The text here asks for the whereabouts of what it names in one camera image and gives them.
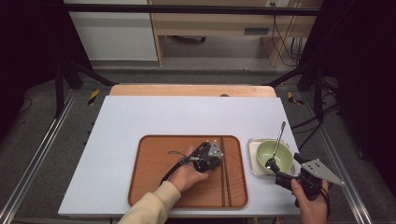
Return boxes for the light wooden desk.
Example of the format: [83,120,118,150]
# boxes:
[148,0,323,68]

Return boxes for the green bowl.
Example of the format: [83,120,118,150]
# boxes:
[256,139,294,175]

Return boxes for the person's right hand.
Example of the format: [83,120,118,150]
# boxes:
[290,178,331,224]

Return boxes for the yellow black tape strip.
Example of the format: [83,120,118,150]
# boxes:
[87,89,101,106]
[287,91,305,105]

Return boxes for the brown wooden tray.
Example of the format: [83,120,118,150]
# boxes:
[127,134,249,209]

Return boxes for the person's left hand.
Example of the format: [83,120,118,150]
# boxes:
[167,147,209,193]

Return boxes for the white square plate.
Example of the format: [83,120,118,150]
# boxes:
[247,137,296,178]

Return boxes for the hanging black and yellow cables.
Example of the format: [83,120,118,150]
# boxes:
[270,13,304,68]

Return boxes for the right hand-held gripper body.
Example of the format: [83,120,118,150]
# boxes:
[293,158,345,200]

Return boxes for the white cabinet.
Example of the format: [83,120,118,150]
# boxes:
[63,0,159,62]

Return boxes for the black metal stand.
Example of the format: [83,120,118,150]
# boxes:
[264,60,340,122]
[54,52,118,119]

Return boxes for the light wooden board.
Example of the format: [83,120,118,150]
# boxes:
[109,83,277,98]

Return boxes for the black curtain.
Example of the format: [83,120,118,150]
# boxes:
[298,0,396,188]
[0,0,92,141]

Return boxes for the black floor cables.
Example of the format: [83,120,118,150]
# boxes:
[290,104,340,150]

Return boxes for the metal spoon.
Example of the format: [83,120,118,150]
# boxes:
[265,120,287,171]

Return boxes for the aluminium floor rail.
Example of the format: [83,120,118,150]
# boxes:
[0,90,78,224]
[300,92,375,224]

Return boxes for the black horizontal bar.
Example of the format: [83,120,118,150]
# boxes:
[64,3,321,17]

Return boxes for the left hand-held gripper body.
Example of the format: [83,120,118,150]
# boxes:
[192,139,224,174]

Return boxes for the grey label plate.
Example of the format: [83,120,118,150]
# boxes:
[243,27,271,35]

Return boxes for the thin black floor cable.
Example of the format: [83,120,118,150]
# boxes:
[17,97,33,115]

